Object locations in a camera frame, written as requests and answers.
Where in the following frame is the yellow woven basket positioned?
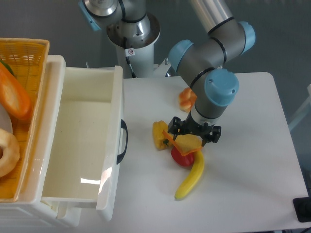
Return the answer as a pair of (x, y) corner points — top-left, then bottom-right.
(0, 38), (50, 203)

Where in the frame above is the toy bread slice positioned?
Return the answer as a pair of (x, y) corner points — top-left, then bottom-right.
(162, 130), (202, 156)

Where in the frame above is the beige toy bagel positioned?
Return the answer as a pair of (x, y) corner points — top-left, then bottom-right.
(0, 128), (20, 177)

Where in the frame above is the black device at edge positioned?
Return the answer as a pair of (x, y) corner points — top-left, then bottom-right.
(293, 197), (311, 222)

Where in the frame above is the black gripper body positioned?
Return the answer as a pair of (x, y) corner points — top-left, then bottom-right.
(177, 114), (214, 141)

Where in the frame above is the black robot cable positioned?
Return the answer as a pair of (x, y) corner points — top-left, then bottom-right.
(123, 36), (137, 79)

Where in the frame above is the black drawer handle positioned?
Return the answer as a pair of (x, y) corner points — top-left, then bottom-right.
(117, 119), (128, 165)

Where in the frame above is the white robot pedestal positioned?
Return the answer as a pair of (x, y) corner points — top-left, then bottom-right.
(106, 12), (160, 78)

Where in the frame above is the orange toy baguette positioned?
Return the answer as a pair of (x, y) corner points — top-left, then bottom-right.
(0, 63), (33, 120)

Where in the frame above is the green toy vegetable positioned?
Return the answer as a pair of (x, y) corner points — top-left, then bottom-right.
(0, 59), (15, 76)

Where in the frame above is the white open drawer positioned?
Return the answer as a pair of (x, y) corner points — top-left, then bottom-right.
(41, 65), (124, 221)

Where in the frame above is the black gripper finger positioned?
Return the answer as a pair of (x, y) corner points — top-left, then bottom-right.
(168, 116), (186, 140)
(201, 126), (222, 147)

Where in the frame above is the white drawer cabinet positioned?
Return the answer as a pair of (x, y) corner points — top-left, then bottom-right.
(0, 55), (81, 227)

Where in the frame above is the white plate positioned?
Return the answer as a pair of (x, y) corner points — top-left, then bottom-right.
(0, 105), (13, 133)

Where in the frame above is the orange toy bread roll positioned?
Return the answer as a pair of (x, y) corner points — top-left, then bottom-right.
(178, 87), (197, 113)

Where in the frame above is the red toy bell pepper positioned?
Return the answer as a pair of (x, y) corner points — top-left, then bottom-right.
(171, 147), (194, 167)

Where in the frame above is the yellow toy banana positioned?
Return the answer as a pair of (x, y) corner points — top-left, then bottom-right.
(174, 151), (205, 200)

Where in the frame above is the yellow toy bell pepper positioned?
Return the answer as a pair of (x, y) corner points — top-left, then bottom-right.
(153, 120), (172, 150)

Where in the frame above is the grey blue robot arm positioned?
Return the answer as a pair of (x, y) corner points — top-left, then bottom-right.
(79, 0), (256, 144)

